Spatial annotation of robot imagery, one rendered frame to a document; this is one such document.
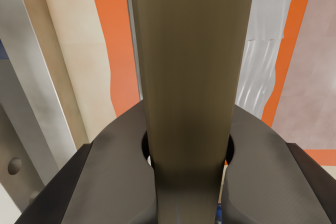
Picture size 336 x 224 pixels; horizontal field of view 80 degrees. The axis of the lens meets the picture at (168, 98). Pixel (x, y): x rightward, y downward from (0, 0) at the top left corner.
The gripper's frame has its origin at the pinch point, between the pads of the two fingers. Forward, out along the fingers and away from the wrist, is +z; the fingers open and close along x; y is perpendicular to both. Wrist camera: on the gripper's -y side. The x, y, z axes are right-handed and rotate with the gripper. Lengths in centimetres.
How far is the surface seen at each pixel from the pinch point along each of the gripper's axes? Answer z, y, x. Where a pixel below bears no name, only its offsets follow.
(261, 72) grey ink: 12.4, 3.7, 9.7
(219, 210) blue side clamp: 8.5, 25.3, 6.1
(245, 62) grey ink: 12.3, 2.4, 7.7
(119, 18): 12.9, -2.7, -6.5
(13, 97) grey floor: 108, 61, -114
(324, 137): 13.1, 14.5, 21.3
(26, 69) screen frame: 9.4, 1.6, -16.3
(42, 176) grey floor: 109, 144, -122
